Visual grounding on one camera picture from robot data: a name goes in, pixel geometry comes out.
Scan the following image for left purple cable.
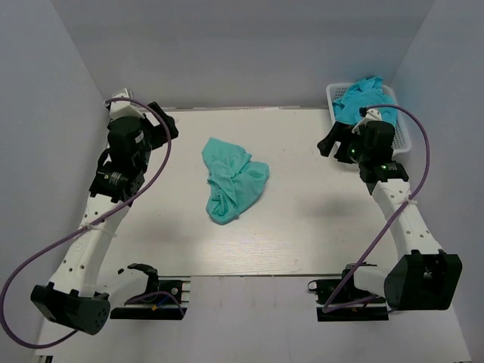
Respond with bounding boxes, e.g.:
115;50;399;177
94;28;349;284
0;97;187;349

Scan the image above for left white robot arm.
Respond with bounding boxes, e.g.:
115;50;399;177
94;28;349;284
30;100;178;335

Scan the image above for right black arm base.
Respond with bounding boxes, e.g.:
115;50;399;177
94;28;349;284
307;264;391;322

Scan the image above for blue t shirt in basket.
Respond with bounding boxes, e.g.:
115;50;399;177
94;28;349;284
332;76;396;126

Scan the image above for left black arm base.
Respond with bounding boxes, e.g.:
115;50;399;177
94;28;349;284
110;263;191;321

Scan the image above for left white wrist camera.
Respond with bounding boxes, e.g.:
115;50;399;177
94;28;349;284
105;88;144;121

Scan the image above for white plastic basket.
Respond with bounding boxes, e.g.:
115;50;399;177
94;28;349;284
326;82;411;156

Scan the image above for teal green t shirt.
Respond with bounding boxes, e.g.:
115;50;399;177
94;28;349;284
201;138;270;225

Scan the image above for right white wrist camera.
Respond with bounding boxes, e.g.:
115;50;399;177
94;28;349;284
352;107;383;135

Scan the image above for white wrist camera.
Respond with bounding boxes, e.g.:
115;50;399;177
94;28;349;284
105;88;144;121
352;107;383;135

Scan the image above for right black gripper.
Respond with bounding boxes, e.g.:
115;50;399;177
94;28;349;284
318;121;371;166

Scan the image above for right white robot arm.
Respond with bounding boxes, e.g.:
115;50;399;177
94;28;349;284
318;116;462;313

